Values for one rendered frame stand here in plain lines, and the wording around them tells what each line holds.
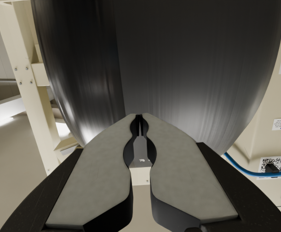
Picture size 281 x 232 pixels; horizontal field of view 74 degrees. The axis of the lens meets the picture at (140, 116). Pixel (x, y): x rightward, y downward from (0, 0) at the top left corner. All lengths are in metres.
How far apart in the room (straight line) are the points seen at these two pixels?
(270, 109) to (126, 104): 0.39
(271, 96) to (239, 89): 0.28
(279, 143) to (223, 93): 0.38
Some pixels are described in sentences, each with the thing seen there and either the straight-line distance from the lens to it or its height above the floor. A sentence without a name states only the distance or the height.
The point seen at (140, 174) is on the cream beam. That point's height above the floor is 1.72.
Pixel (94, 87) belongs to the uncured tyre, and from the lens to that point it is 0.21.
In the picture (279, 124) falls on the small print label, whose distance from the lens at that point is 0.56.
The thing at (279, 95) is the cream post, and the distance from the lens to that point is 0.53.
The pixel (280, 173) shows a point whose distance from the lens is 0.61.
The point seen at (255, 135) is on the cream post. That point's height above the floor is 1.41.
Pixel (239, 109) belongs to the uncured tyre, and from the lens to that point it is 0.26.
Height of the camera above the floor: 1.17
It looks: 22 degrees up
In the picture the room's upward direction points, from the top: 176 degrees clockwise
